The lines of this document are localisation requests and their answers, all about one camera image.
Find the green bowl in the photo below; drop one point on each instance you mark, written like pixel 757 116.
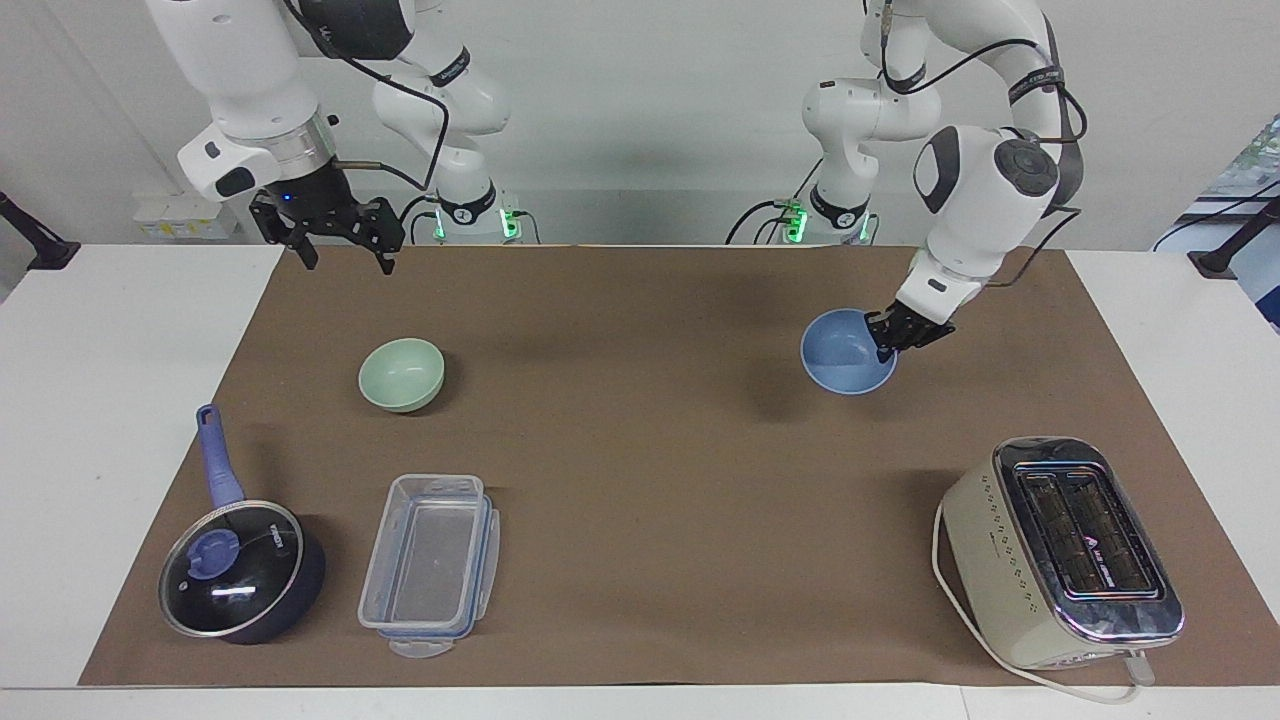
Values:
pixel 400 375

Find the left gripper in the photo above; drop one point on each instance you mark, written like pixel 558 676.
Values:
pixel 920 322

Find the cream toaster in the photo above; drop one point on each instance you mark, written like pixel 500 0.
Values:
pixel 1010 560

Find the black stand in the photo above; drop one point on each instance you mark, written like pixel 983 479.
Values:
pixel 40 245
pixel 1225 255

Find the dark blue saucepan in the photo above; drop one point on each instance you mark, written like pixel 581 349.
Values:
pixel 300 585

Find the white wall socket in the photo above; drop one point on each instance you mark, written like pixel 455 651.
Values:
pixel 185 218

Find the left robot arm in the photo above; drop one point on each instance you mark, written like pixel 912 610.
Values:
pixel 985 190

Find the blue bowl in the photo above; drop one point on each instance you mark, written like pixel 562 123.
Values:
pixel 840 365

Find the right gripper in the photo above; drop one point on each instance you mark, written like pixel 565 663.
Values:
pixel 305 195

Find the glass pot lid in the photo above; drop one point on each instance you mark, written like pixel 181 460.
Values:
pixel 230 570

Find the clear plastic container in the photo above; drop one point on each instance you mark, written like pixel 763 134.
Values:
pixel 430 565

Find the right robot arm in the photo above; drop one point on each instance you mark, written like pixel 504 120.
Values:
pixel 240 60

